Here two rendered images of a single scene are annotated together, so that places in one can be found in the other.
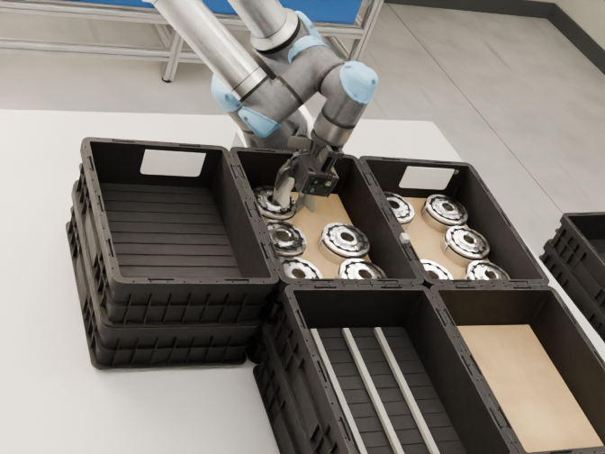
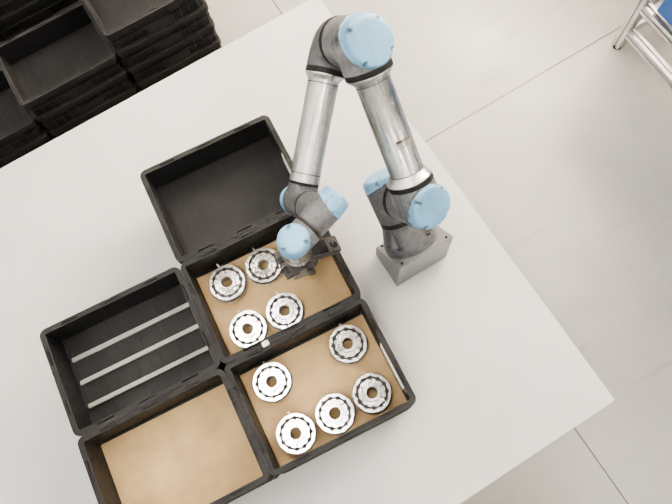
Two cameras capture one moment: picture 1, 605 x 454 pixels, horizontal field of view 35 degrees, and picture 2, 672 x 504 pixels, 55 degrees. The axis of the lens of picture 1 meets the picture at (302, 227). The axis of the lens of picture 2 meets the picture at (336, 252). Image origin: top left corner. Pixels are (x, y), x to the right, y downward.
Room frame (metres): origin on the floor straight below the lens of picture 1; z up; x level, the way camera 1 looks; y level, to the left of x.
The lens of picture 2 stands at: (1.83, -0.43, 2.56)
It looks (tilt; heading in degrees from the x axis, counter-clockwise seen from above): 73 degrees down; 105
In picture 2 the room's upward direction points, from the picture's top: 10 degrees counter-clockwise
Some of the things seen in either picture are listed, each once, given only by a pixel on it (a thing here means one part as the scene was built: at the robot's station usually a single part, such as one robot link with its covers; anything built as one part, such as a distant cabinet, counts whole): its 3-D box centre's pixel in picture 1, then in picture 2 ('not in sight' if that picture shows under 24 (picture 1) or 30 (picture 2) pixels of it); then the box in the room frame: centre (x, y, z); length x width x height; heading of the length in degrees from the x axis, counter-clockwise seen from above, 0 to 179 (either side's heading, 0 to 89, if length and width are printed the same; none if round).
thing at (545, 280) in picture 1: (448, 221); (319, 384); (1.69, -0.28, 0.92); 0.40 x 0.30 x 0.02; 31
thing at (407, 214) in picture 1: (392, 206); (347, 343); (1.74, -0.17, 0.86); 0.10 x 0.10 x 0.01
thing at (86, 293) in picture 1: (158, 272); not in sight; (1.37, 0.23, 0.76); 0.40 x 0.30 x 0.12; 31
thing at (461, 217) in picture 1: (446, 209); (371, 392); (1.82, -0.29, 0.86); 0.10 x 0.10 x 0.01
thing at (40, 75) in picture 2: not in sight; (72, 76); (0.51, 0.91, 0.31); 0.40 x 0.30 x 0.34; 37
